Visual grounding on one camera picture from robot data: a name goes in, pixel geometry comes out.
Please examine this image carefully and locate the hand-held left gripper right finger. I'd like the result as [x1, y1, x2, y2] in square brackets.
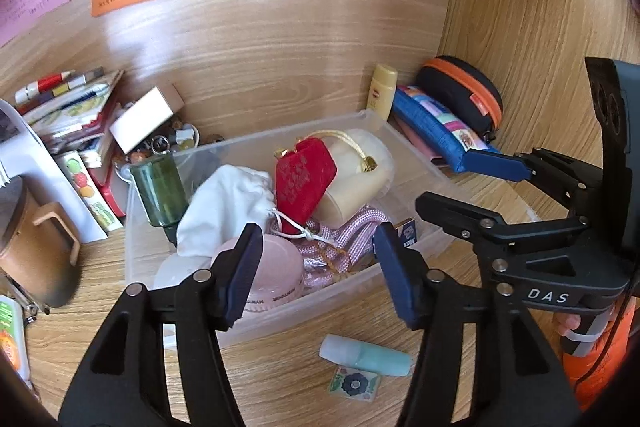
[372, 222, 583, 427]

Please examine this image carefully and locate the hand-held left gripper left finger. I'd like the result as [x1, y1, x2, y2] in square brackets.
[59, 222, 264, 427]

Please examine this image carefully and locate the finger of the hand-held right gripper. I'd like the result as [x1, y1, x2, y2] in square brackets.
[462, 148, 608, 220]
[415, 190, 591, 258]

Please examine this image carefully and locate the pink round compact case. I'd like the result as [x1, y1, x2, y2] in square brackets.
[210, 233, 306, 314]

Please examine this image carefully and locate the clear plastic storage box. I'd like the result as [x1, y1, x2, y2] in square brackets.
[124, 109, 481, 350]

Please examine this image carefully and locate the white drawstring pouch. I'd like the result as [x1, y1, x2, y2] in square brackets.
[152, 164, 321, 290]

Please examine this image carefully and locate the cream round roll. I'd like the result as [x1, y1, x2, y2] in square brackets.
[315, 128, 396, 225]

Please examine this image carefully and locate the red charm with gold cord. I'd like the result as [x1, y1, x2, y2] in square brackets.
[274, 129, 378, 238]

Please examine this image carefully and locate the person's right forearm orange sleeve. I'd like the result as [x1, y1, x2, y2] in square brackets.
[562, 297, 640, 410]

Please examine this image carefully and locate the person's right hand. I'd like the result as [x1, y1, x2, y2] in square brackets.
[552, 312, 583, 339]

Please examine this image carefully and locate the small blue white box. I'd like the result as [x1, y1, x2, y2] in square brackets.
[392, 217, 418, 240]

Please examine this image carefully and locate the pink notebook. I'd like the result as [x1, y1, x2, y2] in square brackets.
[389, 116, 446, 166]

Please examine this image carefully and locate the blue pencil case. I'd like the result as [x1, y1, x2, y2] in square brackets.
[390, 84, 501, 172]

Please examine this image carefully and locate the mint green tube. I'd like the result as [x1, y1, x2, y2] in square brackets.
[319, 333, 413, 377]

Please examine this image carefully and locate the black case with orange zipper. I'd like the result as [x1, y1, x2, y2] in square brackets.
[416, 55, 504, 142]

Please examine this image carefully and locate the small flower print tile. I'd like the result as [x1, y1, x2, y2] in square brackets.
[327, 365, 382, 400]

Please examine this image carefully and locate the yellow sunscreen bottle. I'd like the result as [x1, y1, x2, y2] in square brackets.
[366, 64, 398, 120]

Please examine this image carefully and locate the bowl of trinkets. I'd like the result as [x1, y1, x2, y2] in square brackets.
[114, 119, 201, 182]

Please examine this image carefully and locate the red book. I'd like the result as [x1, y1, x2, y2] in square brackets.
[87, 162, 128, 218]

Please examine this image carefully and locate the fruit print booklet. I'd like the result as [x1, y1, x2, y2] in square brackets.
[55, 150, 124, 230]

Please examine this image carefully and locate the small white cardboard box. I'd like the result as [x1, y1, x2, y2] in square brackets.
[108, 82, 186, 155]

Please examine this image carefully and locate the brown mug with wooden lid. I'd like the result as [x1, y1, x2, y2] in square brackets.
[0, 177, 82, 309]

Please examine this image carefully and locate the black pen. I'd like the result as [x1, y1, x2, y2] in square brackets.
[10, 279, 51, 315]

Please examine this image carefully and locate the stack of books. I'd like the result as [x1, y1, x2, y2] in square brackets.
[20, 66, 126, 168]

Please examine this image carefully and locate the green orange cream tube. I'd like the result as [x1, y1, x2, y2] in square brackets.
[0, 294, 32, 383]

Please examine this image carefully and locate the red white marker pen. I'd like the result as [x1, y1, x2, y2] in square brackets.
[14, 69, 76, 104]

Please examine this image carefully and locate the pink braided rope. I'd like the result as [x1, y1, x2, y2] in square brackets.
[272, 205, 391, 288]

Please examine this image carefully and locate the black cable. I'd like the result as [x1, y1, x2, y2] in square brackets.
[572, 292, 631, 403]

